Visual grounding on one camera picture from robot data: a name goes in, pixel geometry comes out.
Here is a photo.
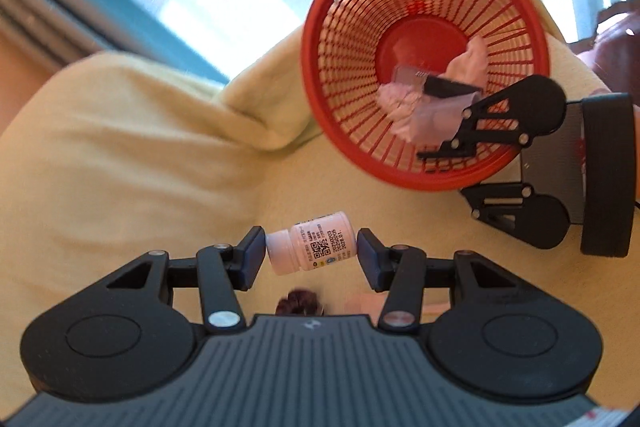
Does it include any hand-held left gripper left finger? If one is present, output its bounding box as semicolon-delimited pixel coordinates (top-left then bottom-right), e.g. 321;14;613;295
107;226;266;335

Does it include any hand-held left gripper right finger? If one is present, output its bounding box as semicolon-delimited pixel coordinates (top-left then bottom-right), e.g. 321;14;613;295
356;228;521;335

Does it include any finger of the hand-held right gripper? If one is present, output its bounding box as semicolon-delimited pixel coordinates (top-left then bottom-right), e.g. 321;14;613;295
416;79;532;160
459;183;533;233

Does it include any white medicine bottle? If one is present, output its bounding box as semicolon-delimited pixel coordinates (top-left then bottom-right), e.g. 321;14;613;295
266;211;358;277

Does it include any white tissue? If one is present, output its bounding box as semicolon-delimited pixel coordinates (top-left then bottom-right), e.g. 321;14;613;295
377;82;426;142

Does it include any red plastic mesh basket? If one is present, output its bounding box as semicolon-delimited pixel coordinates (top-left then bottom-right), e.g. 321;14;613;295
301;0;551;192

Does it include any dark purple scrunchie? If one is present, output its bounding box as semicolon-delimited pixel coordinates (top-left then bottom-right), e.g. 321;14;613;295
275;288;326;315

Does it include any pale yellow bed sheet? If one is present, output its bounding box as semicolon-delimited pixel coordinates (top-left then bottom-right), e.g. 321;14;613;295
0;0;640;408

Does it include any pale yellow-green folded blanket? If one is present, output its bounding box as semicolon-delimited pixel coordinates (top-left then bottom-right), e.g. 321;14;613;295
0;27;331;258

